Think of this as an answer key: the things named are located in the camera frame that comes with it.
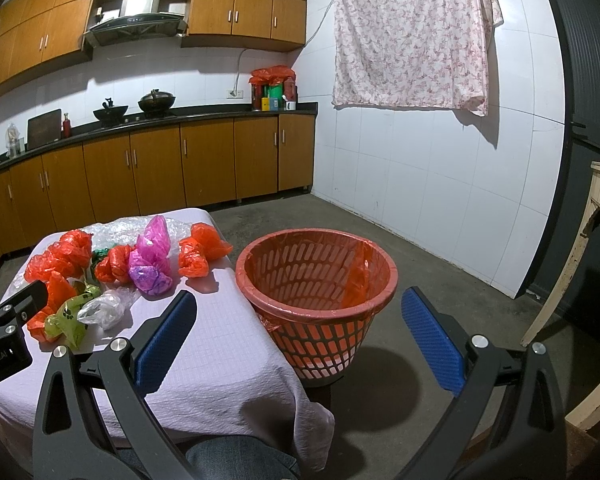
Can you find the green yellow printed bag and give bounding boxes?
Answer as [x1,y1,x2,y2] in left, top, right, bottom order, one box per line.
[43,284,102,351]

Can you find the clear plastic bag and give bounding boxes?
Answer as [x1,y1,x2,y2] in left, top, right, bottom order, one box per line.
[76,286,140,330]

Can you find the large red plastic bag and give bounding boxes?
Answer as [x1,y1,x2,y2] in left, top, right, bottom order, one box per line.
[23,230,92,344]

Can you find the magenta plastic bag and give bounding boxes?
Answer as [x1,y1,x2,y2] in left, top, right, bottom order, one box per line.
[129,214,173,297]

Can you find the large bubble wrap sheet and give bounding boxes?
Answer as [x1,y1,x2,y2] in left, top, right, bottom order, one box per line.
[82,216,192,252]

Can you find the small red bag ball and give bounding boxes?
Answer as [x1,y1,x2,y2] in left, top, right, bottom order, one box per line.
[94,245,134,285]

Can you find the shiny green plastic bag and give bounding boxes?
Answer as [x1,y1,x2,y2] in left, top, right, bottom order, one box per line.
[91,248,109,272]

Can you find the red plastic trash basket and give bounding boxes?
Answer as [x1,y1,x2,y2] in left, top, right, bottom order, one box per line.
[236,228,399,387]

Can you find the lower wooden kitchen cabinets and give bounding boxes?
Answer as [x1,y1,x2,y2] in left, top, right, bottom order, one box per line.
[0,112,316,260]

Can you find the wooden kitchen cabinets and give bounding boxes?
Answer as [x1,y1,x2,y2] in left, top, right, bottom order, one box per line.
[0,0,306,96]
[0,112,316,260]

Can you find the upper wooden kitchen cabinets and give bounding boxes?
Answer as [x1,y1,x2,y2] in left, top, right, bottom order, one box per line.
[0,0,306,96]

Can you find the lilac quilted tablecloth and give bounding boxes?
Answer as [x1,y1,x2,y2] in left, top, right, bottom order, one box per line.
[0,208,335,472]

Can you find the blue jeans leg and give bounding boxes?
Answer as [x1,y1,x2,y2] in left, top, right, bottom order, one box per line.
[116,433,301,480]

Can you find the glass jar on counter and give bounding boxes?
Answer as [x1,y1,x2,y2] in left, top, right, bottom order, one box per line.
[6,124,23,158]

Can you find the dark cutting board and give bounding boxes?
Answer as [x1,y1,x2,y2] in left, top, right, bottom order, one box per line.
[26,108,62,151]

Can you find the black countertop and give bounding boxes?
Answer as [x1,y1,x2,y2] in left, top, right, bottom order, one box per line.
[0,102,318,173]

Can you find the red bottle on counter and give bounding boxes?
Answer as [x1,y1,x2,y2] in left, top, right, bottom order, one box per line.
[61,113,71,139]

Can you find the cream wooden furniture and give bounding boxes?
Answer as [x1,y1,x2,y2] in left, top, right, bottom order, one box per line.
[520,160,600,434]

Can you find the black lidded pot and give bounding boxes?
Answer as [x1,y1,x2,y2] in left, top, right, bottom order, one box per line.
[137,89,175,116]

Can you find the red bag over condiments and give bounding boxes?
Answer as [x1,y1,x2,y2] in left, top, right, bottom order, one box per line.
[249,65,296,87]

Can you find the range hood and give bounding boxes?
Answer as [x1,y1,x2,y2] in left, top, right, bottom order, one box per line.
[83,0,190,49]

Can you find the pink floral hanging cloth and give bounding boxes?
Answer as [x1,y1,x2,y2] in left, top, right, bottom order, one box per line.
[332,0,503,117]

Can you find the black wok with handle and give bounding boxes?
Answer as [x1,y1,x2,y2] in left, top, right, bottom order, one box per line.
[93,98,129,127]

